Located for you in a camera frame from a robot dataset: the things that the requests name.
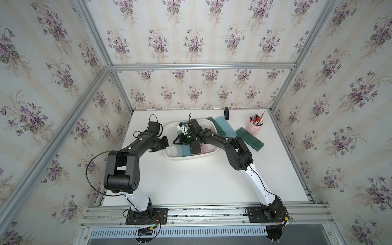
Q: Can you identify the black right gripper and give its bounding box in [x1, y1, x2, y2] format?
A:
[170, 133, 195, 146]

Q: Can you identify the clear frosted pencil case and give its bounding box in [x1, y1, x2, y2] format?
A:
[166, 145, 182, 158]
[201, 143, 216, 154]

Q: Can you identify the white plastic storage box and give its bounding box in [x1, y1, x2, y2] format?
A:
[163, 121, 219, 161]

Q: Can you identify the pink pencil case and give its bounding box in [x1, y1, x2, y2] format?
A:
[200, 144, 210, 154]

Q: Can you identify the dark green pencil case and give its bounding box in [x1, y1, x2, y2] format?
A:
[236, 128, 264, 152]
[207, 117, 226, 136]

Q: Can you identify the teal pencil case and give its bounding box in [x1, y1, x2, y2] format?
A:
[177, 130, 191, 157]

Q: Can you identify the black pencil case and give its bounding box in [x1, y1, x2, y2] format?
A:
[189, 141, 202, 155]

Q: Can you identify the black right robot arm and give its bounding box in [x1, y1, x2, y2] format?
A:
[173, 129, 289, 223]

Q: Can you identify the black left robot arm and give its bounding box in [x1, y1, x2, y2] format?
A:
[104, 132, 168, 212]

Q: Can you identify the light blue pencil case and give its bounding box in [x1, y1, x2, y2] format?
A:
[215, 116, 237, 138]

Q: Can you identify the small black device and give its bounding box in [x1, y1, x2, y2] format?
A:
[224, 107, 229, 120]

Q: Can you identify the pink pen cup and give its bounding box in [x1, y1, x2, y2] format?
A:
[247, 113, 264, 136]

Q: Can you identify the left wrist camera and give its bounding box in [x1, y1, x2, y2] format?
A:
[147, 121, 162, 137]

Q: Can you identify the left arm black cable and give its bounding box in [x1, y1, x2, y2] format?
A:
[85, 149, 126, 197]

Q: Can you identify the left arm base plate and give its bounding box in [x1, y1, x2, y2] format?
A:
[125, 208, 168, 225]

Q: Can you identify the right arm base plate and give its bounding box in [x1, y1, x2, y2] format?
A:
[245, 206, 289, 224]

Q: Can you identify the aluminium rail frame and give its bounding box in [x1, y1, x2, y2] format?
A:
[73, 202, 345, 245]

